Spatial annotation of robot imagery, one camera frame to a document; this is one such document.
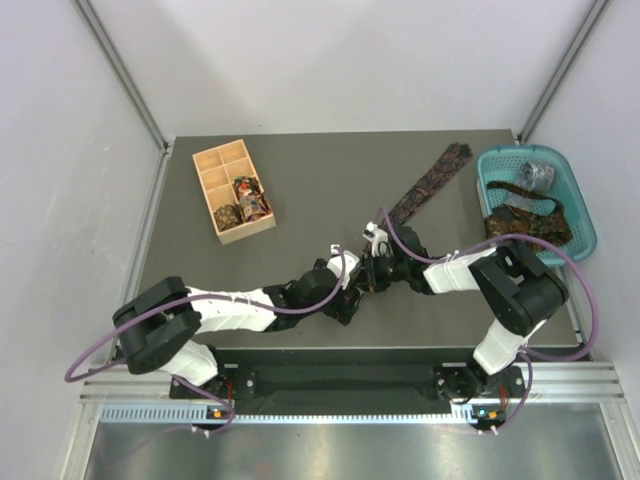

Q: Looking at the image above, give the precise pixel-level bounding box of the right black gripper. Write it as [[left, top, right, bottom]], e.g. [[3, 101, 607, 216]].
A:
[[355, 250, 411, 293]]

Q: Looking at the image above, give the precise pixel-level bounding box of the dark purple patterned tie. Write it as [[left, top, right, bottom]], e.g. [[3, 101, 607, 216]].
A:
[[389, 143, 473, 227]]

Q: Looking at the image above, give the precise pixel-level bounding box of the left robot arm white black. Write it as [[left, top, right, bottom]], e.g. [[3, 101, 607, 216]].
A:
[[113, 251, 361, 397]]

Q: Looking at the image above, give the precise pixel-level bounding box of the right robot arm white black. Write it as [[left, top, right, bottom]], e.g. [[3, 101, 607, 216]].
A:
[[361, 222, 569, 397]]

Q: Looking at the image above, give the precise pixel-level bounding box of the colourful rolled tie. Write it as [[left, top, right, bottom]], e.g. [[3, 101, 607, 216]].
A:
[[233, 176, 271, 222]]

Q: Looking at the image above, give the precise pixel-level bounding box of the brown patterned rolled tie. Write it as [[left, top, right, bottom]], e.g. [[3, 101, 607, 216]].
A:
[[213, 203, 243, 232]]

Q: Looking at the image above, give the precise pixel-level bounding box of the teal plastic basket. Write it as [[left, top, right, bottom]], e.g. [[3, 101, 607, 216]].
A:
[[476, 145, 597, 262]]

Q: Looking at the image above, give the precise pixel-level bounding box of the grey patterned tie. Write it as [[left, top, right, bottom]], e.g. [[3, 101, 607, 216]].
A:
[[504, 162, 555, 211]]

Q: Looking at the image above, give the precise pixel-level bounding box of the wooden compartment box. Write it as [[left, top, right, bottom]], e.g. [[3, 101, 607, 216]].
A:
[[192, 139, 276, 245]]

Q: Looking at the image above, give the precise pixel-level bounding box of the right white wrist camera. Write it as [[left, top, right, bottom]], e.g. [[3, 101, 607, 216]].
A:
[[362, 222, 390, 257]]

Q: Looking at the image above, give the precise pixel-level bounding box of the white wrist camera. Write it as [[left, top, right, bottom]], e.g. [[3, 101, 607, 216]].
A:
[[362, 222, 390, 257], [327, 244, 360, 290]]

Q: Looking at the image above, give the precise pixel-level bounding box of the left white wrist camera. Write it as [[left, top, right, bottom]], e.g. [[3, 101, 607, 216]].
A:
[[327, 244, 360, 290]]

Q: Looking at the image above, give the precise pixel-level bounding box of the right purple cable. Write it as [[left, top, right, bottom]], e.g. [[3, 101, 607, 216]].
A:
[[374, 207, 601, 436]]

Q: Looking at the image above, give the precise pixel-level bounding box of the purple cable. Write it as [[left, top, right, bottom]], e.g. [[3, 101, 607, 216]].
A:
[[65, 247, 347, 431], [374, 207, 601, 436]]

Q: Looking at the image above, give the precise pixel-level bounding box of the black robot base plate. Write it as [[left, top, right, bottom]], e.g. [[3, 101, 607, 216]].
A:
[[169, 348, 525, 416]]

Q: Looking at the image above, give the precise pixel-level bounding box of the slotted cable duct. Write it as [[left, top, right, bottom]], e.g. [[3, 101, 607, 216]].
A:
[[99, 403, 506, 426]]

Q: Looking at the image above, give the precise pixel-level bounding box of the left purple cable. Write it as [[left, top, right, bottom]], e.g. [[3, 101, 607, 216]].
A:
[[65, 247, 347, 431]]

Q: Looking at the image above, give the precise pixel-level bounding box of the right aluminium frame post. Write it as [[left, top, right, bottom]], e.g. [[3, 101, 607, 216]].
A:
[[515, 0, 612, 144]]

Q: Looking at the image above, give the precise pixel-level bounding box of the aluminium frame post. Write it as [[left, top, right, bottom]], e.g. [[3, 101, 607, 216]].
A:
[[71, 0, 169, 152], [515, 0, 612, 144]]

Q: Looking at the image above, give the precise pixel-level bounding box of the left aluminium frame post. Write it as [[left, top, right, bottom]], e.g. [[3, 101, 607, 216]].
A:
[[71, 0, 169, 152]]

